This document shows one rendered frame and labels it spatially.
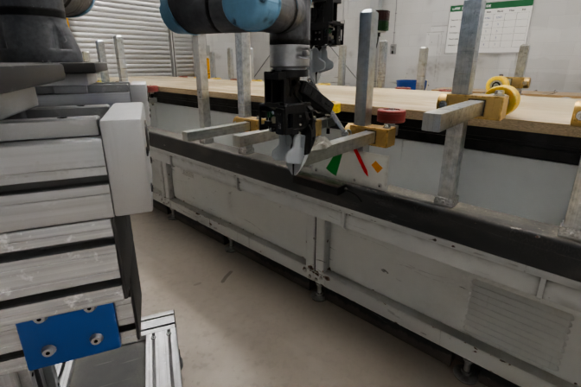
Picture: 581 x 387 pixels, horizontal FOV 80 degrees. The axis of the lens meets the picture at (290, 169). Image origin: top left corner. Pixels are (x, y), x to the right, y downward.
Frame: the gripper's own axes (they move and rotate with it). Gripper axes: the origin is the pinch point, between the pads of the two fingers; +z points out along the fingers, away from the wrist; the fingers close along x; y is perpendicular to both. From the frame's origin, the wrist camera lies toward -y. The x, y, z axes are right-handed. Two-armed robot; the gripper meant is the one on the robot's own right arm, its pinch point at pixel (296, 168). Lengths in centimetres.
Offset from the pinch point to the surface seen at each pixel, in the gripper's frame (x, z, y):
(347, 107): -20, -6, -50
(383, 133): 3.9, -3.3, -30.5
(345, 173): -7.2, 10.1, -30.6
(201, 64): -78, -20, -32
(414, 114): 4, -6, -50
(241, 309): -55, 83, -27
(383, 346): 1, 83, -50
